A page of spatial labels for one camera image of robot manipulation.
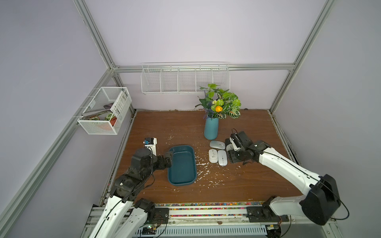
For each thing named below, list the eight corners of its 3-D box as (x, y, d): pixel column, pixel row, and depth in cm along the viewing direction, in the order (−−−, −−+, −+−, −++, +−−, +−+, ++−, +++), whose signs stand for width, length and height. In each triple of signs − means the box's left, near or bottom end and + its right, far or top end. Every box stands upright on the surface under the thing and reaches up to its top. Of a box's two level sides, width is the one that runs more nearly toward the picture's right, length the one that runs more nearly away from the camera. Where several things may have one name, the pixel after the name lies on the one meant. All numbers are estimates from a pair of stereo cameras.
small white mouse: (208, 162, 94) (209, 161, 92) (208, 150, 99) (208, 148, 97) (218, 162, 94) (218, 161, 92) (216, 150, 99) (217, 148, 97)
